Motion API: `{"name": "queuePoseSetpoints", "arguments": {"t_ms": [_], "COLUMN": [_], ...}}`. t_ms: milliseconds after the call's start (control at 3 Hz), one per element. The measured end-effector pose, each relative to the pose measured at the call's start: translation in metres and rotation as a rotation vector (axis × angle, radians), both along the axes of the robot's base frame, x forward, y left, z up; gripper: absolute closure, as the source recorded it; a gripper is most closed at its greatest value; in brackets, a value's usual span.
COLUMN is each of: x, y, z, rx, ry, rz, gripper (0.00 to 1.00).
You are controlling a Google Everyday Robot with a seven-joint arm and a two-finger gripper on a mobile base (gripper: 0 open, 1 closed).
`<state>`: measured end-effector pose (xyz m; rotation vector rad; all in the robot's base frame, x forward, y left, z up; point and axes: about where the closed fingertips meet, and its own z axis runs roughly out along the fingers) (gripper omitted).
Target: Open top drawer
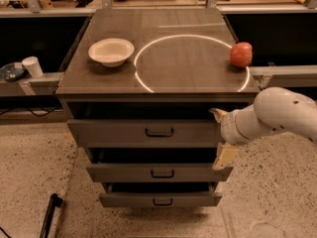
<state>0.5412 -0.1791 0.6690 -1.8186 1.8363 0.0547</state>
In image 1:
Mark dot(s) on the red apple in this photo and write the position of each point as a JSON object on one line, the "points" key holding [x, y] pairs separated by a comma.
{"points": [[241, 54]]}

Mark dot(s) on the grey drawer cabinet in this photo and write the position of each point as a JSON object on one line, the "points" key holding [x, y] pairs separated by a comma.
{"points": [[181, 55]]}

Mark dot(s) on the white bowl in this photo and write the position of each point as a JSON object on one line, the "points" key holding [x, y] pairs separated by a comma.
{"points": [[111, 52]]}

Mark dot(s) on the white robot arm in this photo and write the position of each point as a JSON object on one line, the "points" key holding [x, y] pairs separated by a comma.
{"points": [[275, 110]]}

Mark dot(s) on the black floor bar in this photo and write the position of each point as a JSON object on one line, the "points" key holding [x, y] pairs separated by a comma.
{"points": [[54, 202]]}

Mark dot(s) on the grey top drawer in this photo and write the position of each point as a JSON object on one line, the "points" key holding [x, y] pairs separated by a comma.
{"points": [[146, 124]]}

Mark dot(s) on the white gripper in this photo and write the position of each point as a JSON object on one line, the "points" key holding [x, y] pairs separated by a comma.
{"points": [[230, 130]]}

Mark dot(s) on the grey bottom drawer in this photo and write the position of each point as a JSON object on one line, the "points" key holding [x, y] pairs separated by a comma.
{"points": [[160, 194]]}

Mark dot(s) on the dark plate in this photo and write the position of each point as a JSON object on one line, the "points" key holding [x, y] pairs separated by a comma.
{"points": [[12, 71]]}

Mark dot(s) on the white paper cup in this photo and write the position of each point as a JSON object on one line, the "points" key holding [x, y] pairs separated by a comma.
{"points": [[32, 65]]}

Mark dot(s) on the grey drawer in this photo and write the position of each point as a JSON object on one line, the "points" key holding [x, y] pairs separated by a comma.
{"points": [[155, 165], [146, 124], [160, 194]]}

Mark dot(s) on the grey middle drawer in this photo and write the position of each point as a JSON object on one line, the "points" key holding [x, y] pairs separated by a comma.
{"points": [[155, 165]]}

